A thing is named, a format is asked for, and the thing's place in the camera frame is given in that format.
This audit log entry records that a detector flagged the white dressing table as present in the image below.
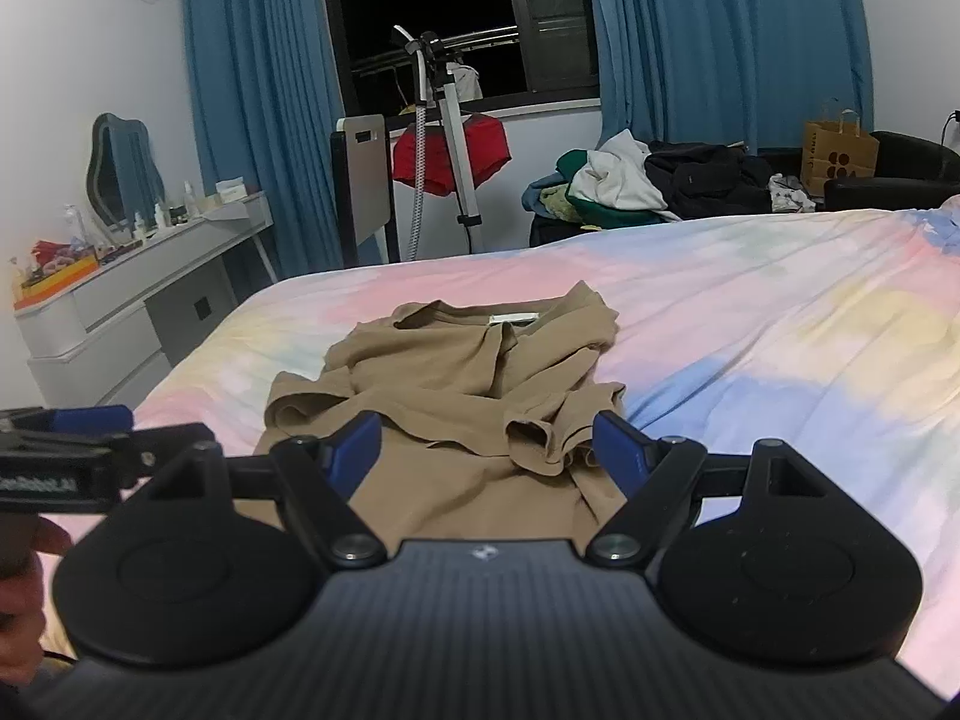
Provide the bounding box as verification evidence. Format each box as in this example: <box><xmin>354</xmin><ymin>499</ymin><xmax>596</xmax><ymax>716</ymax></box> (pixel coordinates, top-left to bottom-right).
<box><xmin>2</xmin><ymin>192</ymin><xmax>277</xmax><ymax>408</ymax></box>

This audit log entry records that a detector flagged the left blue curtain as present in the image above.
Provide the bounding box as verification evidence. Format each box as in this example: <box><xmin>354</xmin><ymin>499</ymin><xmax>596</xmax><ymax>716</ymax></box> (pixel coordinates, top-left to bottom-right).
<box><xmin>182</xmin><ymin>0</ymin><xmax>343</xmax><ymax>277</ymax></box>

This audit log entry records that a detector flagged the pile of clothes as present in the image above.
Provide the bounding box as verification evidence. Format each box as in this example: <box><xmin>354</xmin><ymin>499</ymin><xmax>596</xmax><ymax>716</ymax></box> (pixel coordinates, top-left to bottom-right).
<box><xmin>521</xmin><ymin>130</ymin><xmax>773</xmax><ymax>229</ymax></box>

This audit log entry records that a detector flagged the blue curtain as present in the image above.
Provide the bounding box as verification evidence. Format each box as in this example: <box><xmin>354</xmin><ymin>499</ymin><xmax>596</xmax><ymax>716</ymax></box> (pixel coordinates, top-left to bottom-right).
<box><xmin>590</xmin><ymin>0</ymin><xmax>874</xmax><ymax>148</ymax></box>
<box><xmin>182</xmin><ymin>0</ymin><xmax>343</xmax><ymax>277</ymax></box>

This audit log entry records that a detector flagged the pastel tie-dye bed cover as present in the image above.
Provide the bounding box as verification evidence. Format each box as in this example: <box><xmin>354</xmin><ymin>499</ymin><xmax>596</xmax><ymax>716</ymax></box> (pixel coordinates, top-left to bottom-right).
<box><xmin>35</xmin><ymin>193</ymin><xmax>960</xmax><ymax>699</ymax></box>

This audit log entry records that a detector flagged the black sofa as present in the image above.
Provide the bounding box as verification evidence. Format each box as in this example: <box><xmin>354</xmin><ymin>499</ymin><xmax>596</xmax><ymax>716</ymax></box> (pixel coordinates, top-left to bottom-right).
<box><xmin>527</xmin><ymin>130</ymin><xmax>960</xmax><ymax>247</ymax></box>

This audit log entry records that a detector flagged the tan t-shirt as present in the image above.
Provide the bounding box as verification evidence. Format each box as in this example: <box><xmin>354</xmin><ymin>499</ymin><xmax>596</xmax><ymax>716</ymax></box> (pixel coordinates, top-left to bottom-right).
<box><xmin>257</xmin><ymin>283</ymin><xmax>625</xmax><ymax>550</ymax></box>

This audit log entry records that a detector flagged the red garment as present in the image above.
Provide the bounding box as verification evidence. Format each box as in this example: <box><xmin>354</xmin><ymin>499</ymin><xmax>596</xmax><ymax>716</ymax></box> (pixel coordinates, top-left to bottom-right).
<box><xmin>390</xmin><ymin>110</ymin><xmax>514</xmax><ymax>199</ymax></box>

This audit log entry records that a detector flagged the brown paper bag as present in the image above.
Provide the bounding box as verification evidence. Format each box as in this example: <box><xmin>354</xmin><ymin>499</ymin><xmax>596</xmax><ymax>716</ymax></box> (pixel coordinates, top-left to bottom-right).
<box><xmin>800</xmin><ymin>109</ymin><xmax>880</xmax><ymax>199</ymax></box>

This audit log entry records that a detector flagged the wavy frame mirror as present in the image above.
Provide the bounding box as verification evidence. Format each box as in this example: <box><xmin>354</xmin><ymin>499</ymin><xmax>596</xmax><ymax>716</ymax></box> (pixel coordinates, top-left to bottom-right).
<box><xmin>86</xmin><ymin>112</ymin><xmax>166</xmax><ymax>232</ymax></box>

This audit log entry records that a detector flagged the person's left hand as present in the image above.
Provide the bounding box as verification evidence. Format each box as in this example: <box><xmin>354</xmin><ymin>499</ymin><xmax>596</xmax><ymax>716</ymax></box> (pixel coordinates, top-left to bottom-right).
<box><xmin>0</xmin><ymin>518</ymin><xmax>73</xmax><ymax>686</ymax></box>

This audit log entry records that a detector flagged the right blue curtain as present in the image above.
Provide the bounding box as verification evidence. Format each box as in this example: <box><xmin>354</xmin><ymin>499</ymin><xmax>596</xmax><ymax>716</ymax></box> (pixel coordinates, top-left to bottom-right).
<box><xmin>590</xmin><ymin>0</ymin><xmax>874</xmax><ymax>148</ymax></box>

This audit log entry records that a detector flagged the dark window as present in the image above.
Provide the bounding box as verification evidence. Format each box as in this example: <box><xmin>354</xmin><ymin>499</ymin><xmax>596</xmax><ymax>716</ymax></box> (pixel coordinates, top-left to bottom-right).
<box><xmin>325</xmin><ymin>0</ymin><xmax>599</xmax><ymax>119</ymax></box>

